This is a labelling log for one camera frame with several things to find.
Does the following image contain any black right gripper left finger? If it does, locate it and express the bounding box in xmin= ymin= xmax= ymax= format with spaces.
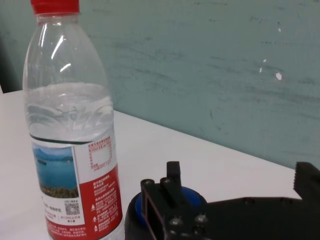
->
xmin=140 ymin=161 xmax=208 ymax=240

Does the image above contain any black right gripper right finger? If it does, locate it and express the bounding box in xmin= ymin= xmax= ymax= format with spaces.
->
xmin=291 ymin=161 xmax=320 ymax=203

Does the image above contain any blue push button black base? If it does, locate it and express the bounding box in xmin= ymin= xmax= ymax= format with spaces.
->
xmin=124 ymin=186 xmax=208 ymax=240

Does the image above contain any clear water bottle red cap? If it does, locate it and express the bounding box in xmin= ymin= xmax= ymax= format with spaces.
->
xmin=22 ymin=0 xmax=125 ymax=240

